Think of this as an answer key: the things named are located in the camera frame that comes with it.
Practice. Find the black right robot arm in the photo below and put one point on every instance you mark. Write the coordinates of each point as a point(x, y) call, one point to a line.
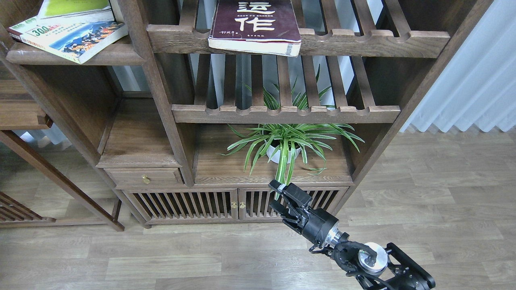
point(373, 266)

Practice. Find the white curtain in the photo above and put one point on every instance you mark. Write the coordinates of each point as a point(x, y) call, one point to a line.
point(477, 89)

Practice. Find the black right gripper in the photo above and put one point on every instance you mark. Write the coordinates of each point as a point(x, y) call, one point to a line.
point(318, 226)

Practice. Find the yellow green book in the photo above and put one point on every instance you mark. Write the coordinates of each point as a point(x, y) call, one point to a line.
point(55, 12)

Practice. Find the maroon book white characters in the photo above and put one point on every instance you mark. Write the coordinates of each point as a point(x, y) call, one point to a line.
point(256, 26)

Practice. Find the brass drawer knob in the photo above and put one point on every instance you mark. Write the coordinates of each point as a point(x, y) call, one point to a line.
point(145, 179)

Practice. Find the white plant pot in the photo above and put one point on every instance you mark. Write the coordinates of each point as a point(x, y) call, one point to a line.
point(274, 151)

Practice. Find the dark wooden bookshelf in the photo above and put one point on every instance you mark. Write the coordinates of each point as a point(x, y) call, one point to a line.
point(158, 102)

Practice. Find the book with mountain cover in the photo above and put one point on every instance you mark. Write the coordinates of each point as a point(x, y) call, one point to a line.
point(77, 42)

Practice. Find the green spider plant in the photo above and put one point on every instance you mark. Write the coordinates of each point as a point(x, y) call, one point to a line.
point(310, 137)

